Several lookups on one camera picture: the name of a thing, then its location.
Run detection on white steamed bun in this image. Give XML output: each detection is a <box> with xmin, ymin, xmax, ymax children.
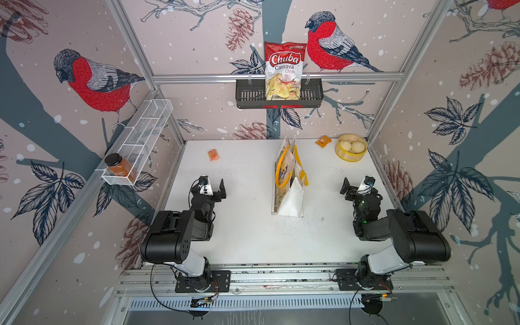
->
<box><xmin>339</xmin><ymin>140</ymin><xmax>352</xmax><ymax>152</ymax></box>
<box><xmin>351</xmin><ymin>141</ymin><xmax>366</xmax><ymax>154</ymax></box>

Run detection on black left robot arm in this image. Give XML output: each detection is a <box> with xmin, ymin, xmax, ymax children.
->
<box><xmin>139</xmin><ymin>175</ymin><xmax>227</xmax><ymax>292</ymax></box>

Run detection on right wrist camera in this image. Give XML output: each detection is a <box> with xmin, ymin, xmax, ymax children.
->
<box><xmin>356</xmin><ymin>175</ymin><xmax>376</xmax><ymax>195</ymax></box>

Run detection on yellow bamboo steamer basket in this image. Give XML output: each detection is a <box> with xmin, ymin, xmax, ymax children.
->
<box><xmin>334</xmin><ymin>134</ymin><xmax>368</xmax><ymax>163</ymax></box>

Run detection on black wire wall basket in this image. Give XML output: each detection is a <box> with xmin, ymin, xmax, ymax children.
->
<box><xmin>236</xmin><ymin>79</ymin><xmax>324</xmax><ymax>109</ymax></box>

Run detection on white wire wall shelf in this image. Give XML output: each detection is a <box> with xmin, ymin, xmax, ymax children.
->
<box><xmin>102</xmin><ymin>99</ymin><xmax>173</xmax><ymax>187</ymax></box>

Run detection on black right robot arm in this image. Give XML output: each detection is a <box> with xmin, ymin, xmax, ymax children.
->
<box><xmin>340</xmin><ymin>175</ymin><xmax>451</xmax><ymax>286</ymax></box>

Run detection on orange sachet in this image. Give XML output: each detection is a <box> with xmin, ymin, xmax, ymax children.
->
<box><xmin>316</xmin><ymin>135</ymin><xmax>332</xmax><ymax>148</ymax></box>

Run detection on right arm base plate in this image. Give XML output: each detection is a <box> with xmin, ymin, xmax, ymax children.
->
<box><xmin>333</xmin><ymin>268</ymin><xmax>394</xmax><ymax>291</ymax></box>

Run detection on Chuba cassava chips bag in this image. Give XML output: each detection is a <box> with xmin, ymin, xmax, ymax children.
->
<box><xmin>264</xmin><ymin>42</ymin><xmax>307</xmax><ymax>101</ymax></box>

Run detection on orange sauce jar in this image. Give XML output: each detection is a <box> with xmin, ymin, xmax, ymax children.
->
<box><xmin>104</xmin><ymin>153</ymin><xmax>137</xmax><ymax>183</ymax></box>

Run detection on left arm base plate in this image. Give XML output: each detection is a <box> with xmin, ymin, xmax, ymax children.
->
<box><xmin>175</xmin><ymin>270</ymin><xmax>231</xmax><ymax>294</ymax></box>

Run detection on white tote pouch yellow handles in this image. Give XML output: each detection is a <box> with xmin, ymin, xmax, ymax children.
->
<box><xmin>271</xmin><ymin>136</ymin><xmax>309</xmax><ymax>217</ymax></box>

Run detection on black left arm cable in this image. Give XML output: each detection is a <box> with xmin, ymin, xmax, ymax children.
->
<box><xmin>149</xmin><ymin>178</ymin><xmax>212</xmax><ymax>314</ymax></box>

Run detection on aluminium rail frame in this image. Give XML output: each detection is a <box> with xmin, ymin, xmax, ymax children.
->
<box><xmin>115</xmin><ymin>264</ymin><xmax>454</xmax><ymax>314</ymax></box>

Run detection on orange snack packet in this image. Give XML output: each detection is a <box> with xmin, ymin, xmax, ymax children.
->
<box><xmin>208</xmin><ymin>149</ymin><xmax>220</xmax><ymax>161</ymax></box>

